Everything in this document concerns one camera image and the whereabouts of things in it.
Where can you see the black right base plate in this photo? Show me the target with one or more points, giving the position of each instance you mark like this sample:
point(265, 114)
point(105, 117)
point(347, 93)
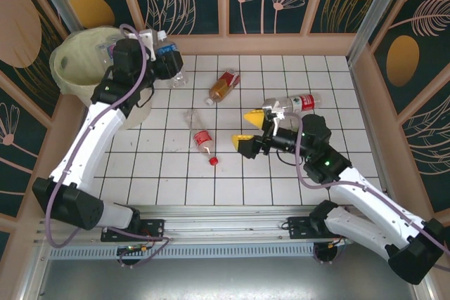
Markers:
point(297, 231)

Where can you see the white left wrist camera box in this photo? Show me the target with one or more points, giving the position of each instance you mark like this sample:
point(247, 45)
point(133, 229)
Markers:
point(144, 38)

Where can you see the brown tea bottle red label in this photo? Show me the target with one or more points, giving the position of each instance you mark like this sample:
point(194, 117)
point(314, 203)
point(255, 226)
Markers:
point(223, 87)

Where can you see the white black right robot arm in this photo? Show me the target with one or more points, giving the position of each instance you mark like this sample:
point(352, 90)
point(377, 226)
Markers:
point(369, 201)

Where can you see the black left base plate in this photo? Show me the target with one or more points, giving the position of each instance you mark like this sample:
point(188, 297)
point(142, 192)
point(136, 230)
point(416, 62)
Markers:
point(156, 231)

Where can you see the small bottle blue label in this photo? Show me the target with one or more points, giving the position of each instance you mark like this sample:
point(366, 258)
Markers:
point(164, 47)

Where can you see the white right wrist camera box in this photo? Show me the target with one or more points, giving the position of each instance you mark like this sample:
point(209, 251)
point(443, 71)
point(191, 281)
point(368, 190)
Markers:
point(272, 106)

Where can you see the grey metal base panel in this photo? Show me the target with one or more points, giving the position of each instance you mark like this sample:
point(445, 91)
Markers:
point(228, 279)

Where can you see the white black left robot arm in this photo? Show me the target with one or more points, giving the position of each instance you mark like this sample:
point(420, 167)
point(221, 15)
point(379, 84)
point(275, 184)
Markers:
point(95, 135)

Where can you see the clear bottle red white label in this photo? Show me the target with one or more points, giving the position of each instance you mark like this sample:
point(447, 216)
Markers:
point(306, 102)

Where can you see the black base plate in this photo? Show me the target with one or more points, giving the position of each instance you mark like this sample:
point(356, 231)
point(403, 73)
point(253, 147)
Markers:
point(297, 231)
point(156, 231)

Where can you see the large bottle blue label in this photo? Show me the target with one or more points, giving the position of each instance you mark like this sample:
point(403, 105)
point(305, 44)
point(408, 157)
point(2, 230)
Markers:
point(105, 50)

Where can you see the aluminium mounting rail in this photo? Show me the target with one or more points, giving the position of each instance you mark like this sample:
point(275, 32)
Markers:
point(228, 224)

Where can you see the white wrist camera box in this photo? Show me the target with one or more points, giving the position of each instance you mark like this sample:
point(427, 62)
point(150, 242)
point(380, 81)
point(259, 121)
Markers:
point(144, 38)
point(272, 106)

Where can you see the lined waste bin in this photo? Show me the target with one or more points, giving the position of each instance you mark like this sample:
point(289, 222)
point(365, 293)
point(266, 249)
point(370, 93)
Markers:
point(77, 64)

